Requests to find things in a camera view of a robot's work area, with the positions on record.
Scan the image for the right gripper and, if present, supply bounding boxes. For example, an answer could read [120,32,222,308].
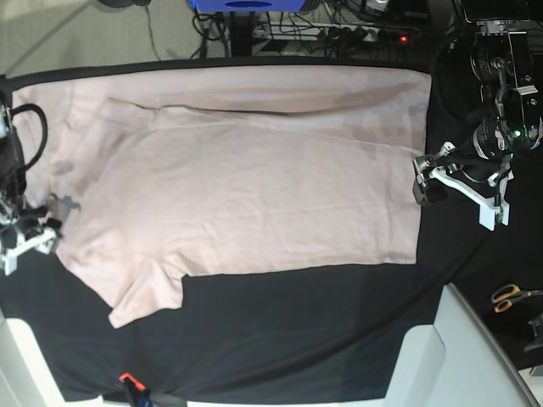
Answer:
[1,193,81,254]

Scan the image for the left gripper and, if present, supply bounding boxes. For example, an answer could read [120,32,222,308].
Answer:
[412,139,511,206]

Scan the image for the pink T-shirt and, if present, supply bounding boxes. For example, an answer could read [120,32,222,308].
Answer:
[13,65,431,328]

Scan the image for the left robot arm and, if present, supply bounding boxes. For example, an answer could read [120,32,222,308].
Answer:
[413,1,542,206]

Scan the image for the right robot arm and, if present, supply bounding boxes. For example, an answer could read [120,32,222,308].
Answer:
[1,98,79,257]

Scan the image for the red black clamp bottom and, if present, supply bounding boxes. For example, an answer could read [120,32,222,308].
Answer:
[117,371,183,407]

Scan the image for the dark metal tool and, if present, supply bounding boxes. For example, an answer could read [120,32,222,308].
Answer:
[523,314,543,353]

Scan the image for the black table cloth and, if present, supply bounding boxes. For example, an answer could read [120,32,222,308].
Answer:
[1,59,542,404]

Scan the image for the white power strip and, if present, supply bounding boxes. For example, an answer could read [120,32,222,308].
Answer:
[253,21,380,42]

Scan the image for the black stand column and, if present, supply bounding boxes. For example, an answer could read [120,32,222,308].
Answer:
[228,11,257,58]

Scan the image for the blue box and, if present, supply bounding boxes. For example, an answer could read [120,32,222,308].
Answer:
[188,0,305,13]

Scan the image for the orange handled scissors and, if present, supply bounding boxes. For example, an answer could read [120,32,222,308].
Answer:
[490,284,542,314]

